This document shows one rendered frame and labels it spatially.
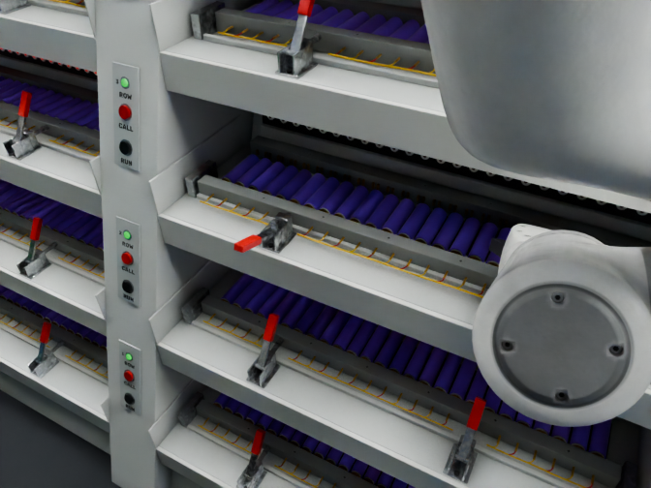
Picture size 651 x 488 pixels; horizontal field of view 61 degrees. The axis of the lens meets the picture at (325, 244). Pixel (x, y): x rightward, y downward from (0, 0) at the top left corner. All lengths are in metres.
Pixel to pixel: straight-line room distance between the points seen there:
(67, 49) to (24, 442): 0.70
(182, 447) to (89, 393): 0.20
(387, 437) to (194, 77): 0.47
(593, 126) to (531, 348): 0.12
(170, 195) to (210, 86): 0.16
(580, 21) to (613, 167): 0.06
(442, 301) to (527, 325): 0.30
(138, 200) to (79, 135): 0.19
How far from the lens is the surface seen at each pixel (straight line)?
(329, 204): 0.67
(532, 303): 0.28
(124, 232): 0.76
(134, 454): 0.99
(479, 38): 0.21
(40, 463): 1.13
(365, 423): 0.70
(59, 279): 0.96
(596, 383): 0.29
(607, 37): 0.21
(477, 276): 0.59
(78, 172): 0.84
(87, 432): 1.13
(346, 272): 0.60
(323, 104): 0.56
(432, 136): 0.52
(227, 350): 0.78
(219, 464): 0.90
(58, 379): 1.07
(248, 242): 0.58
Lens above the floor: 0.80
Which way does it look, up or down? 24 degrees down
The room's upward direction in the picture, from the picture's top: 8 degrees clockwise
